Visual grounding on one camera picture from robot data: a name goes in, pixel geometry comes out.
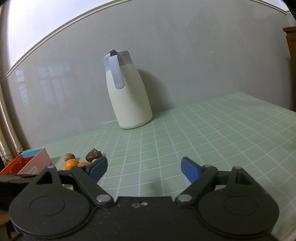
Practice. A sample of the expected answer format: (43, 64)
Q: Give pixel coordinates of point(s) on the orange mandarin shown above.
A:
(69, 164)
(84, 163)

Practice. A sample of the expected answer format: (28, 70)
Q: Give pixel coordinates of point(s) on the green grid table mat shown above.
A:
(233, 130)

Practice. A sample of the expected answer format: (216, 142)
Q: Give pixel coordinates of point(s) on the wooden cabinet edge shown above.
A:
(290, 36)

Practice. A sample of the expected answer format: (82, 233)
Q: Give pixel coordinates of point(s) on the colourful red-lined cardboard box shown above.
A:
(30, 162)

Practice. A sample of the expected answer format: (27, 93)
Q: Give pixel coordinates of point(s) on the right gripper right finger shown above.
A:
(204, 180)

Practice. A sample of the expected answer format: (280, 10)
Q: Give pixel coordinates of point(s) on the dark brown wrinkled fruit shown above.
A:
(92, 155)

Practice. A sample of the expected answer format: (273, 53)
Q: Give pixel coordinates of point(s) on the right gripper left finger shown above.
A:
(85, 179)

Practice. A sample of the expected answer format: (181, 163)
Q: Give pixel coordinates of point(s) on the beige satin curtain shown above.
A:
(10, 144)

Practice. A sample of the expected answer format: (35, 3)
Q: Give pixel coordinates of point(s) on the reddish brown small fruit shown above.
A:
(69, 156)

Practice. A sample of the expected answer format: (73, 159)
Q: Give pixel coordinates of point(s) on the cream thermos jug blue lid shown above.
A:
(126, 90)

